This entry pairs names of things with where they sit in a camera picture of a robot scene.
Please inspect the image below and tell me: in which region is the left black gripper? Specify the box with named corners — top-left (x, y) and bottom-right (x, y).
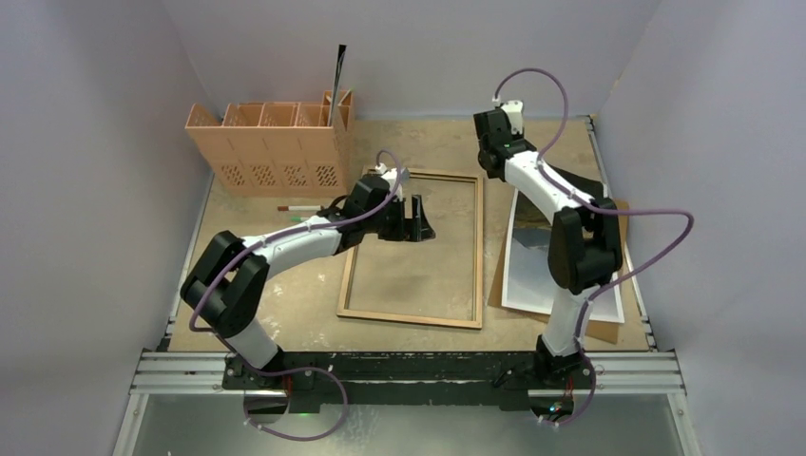
top-left (364, 195), bottom-right (433, 243)

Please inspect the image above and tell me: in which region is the wooden picture frame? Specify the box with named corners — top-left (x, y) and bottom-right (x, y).
top-left (336, 169), bottom-right (484, 330)

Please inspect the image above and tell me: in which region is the landscape photo print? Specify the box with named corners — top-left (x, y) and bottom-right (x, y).
top-left (501, 169), bottom-right (625, 324)

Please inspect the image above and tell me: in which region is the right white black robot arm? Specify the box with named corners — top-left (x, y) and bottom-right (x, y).
top-left (472, 102), bottom-right (624, 387)

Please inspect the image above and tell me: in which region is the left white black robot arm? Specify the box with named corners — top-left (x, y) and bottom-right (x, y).
top-left (180, 169), bottom-right (436, 389)

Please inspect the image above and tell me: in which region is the red capped white marker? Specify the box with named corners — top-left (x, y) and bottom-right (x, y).
top-left (277, 205), bottom-right (324, 212)

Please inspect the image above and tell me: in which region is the black flat strip in rack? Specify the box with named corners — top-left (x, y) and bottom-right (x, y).
top-left (327, 44), bottom-right (347, 126)

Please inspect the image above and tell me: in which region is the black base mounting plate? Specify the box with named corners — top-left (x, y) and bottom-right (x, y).
top-left (222, 351), bottom-right (593, 414)

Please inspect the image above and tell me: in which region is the orange perforated organizer rack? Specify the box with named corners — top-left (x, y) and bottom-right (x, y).
top-left (185, 90), bottom-right (355, 198)

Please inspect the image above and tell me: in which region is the brown cardboard backing board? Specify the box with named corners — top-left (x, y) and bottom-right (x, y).
top-left (488, 231), bottom-right (623, 343)

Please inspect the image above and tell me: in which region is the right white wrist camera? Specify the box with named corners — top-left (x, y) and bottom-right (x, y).
top-left (492, 97), bottom-right (524, 136)

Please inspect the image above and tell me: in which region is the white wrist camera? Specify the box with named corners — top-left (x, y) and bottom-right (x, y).
top-left (372, 163), bottom-right (410, 192)
top-left (492, 97), bottom-right (524, 136)

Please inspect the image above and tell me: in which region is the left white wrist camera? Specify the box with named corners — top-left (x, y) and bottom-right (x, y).
top-left (372, 163), bottom-right (410, 192)

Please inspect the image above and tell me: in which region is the aluminium rail frame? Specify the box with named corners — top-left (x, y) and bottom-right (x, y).
top-left (113, 119), bottom-right (703, 456)

